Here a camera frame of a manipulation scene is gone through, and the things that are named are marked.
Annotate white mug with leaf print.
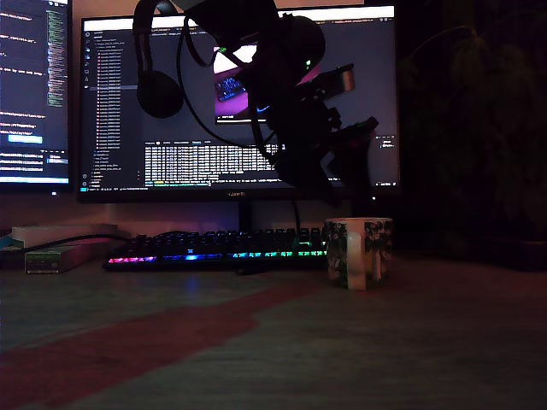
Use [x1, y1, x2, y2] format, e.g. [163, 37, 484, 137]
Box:
[323, 216, 394, 292]

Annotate large computer monitor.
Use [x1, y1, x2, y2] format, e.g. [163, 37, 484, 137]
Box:
[76, 3, 403, 235]

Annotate backlit black keyboard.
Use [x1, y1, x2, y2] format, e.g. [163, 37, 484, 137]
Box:
[102, 228, 329, 273]

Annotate dark houseplant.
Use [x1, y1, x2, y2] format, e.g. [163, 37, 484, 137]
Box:
[401, 20, 547, 257]

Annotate black headphones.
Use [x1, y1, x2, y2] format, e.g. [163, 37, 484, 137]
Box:
[132, 0, 185, 120]

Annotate dark plant pot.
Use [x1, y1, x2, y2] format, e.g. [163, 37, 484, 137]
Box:
[482, 237, 547, 272]

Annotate long white box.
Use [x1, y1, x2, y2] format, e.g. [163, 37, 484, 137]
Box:
[11, 223, 121, 249]

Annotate long green box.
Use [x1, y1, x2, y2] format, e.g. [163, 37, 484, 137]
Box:
[24, 243, 110, 275]

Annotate side computer monitor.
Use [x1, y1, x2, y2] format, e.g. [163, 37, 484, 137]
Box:
[0, 0, 74, 194]

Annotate black monitor cable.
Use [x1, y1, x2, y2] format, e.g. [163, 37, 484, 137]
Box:
[291, 200, 303, 243]

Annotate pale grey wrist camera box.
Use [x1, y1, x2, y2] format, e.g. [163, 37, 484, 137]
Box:
[307, 63, 356, 97]

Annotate black desk cable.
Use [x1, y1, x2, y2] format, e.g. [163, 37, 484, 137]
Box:
[16, 232, 132, 255]

